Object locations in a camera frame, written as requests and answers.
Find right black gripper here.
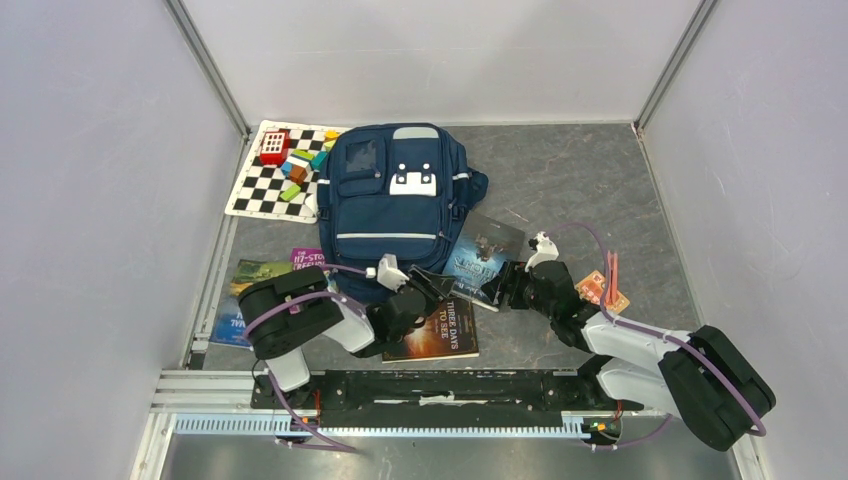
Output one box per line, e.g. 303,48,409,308
480,259,556,321

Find blue dark fantasy book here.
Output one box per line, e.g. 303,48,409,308
443,211,526,312

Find navy blue student backpack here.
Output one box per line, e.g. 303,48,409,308
316,123,489,304

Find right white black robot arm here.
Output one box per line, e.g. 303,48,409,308
482,261,777,451

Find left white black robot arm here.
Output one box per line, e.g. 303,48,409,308
237,265,455,408

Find Three Days To See book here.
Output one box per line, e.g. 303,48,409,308
382,297,480,364

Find orange spiral notepad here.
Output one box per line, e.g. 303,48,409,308
573,269,631,316

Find red pencil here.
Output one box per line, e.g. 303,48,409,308
605,251,620,312

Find purple Treehouse book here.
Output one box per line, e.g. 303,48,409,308
290,247,325,271

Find green toy block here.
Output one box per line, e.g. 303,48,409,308
279,184,302,202

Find yellow orange toy blocks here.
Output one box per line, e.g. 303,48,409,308
322,130,340,151

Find blue brown toy blocks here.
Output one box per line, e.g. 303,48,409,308
281,149,328,185

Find black white checkered mat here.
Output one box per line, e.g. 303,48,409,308
224,120,347,224

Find red grid toy block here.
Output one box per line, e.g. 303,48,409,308
258,129,290,166

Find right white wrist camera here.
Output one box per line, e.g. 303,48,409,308
525,231,559,272

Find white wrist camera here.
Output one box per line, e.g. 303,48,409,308
525,231,559,272
366,253,410,292

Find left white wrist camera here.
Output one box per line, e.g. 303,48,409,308
366,253,410,292

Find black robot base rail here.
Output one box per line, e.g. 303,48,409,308
286,369,644,428

